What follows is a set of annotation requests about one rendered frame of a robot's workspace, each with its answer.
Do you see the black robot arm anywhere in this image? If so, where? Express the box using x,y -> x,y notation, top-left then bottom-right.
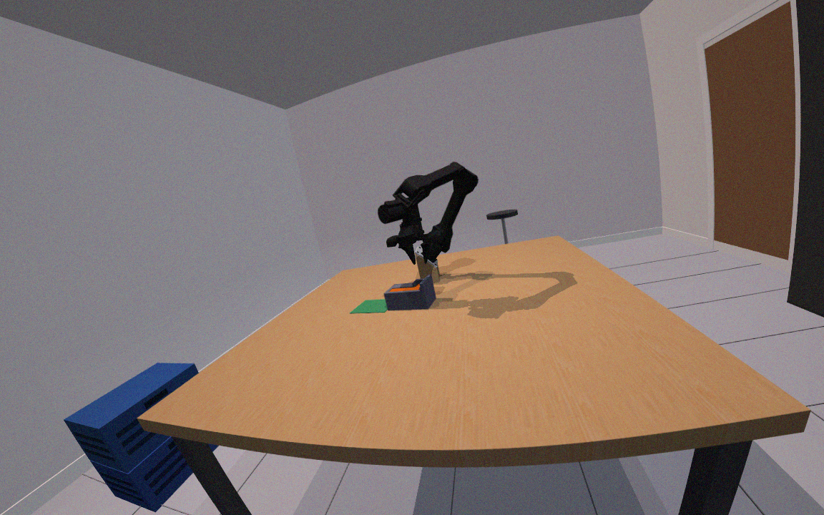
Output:
378,162 -> 479,263

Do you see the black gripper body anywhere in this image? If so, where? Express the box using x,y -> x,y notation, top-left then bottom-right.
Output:
386,215 -> 446,247

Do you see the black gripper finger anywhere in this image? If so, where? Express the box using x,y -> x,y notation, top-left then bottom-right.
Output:
421,242 -> 432,264
398,244 -> 416,265

